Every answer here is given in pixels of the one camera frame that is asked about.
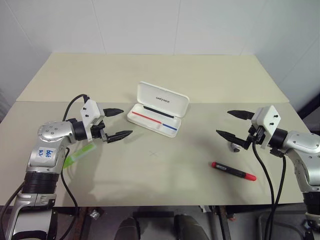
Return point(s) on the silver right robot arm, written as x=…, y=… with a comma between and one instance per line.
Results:
x=302, y=142

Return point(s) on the black pen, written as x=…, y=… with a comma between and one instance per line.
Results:
x=158, y=111

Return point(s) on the red and black marker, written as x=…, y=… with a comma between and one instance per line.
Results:
x=232, y=171

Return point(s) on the small white eraser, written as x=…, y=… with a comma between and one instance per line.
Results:
x=235, y=148

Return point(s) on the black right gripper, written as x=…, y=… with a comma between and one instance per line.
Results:
x=256, y=136

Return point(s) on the black metal table frame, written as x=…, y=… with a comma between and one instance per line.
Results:
x=222, y=222

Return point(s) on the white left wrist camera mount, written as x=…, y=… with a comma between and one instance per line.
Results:
x=90, y=110

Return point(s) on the blue pen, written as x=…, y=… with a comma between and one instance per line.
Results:
x=170, y=127

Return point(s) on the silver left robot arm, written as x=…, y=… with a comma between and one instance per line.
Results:
x=50, y=132

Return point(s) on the white open pencil case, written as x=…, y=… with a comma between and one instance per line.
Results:
x=160, y=96

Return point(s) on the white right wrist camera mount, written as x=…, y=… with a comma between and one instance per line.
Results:
x=268, y=117

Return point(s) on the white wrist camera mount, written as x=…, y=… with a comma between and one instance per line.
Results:
x=268, y=117
x=90, y=110

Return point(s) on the dark rounded shape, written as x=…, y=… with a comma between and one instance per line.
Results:
x=190, y=228
x=128, y=228

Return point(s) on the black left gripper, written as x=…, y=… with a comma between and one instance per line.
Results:
x=97, y=131

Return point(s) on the green highlighter pen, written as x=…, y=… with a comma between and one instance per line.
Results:
x=80, y=155

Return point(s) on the red pen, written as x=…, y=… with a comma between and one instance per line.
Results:
x=146, y=117

